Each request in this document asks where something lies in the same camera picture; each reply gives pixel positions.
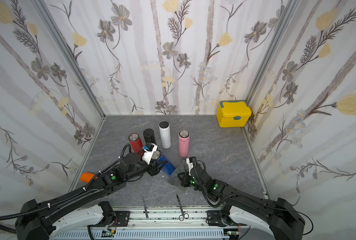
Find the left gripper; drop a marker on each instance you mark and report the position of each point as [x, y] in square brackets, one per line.
[155, 170]

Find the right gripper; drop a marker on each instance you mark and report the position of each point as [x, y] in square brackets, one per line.
[183, 177]

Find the blue thermos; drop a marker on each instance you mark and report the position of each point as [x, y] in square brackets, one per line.
[168, 167]

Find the grey cloth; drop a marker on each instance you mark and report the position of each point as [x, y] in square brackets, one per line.
[174, 179]

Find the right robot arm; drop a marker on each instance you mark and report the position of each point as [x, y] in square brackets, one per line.
[275, 217]

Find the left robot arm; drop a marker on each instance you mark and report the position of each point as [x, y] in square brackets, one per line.
[46, 220]

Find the red thermos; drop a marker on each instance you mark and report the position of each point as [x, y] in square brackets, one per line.
[136, 143]

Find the black thermos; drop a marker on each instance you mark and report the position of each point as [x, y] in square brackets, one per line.
[149, 136]

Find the pink thermos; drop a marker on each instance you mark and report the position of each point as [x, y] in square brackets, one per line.
[183, 142]

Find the white thermos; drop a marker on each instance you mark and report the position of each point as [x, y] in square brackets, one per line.
[165, 134]

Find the scissors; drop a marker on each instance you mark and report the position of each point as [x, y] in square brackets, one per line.
[183, 215]

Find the metal tweezers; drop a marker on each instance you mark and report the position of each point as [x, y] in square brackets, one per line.
[145, 208]

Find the orange cap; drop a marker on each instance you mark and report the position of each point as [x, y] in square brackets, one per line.
[86, 177]

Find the yellow lidded box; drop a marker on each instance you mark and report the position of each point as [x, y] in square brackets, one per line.
[233, 114]

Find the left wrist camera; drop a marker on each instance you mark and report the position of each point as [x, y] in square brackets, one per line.
[149, 150]

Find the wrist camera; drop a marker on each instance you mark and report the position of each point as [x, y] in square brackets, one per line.
[191, 163]
[149, 150]

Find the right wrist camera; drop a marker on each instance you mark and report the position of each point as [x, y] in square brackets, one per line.
[191, 163]

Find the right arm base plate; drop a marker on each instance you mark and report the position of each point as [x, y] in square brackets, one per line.
[214, 219]

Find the aluminium front rail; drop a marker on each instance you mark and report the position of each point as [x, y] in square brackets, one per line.
[163, 224]

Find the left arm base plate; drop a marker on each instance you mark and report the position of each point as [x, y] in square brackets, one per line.
[120, 219]

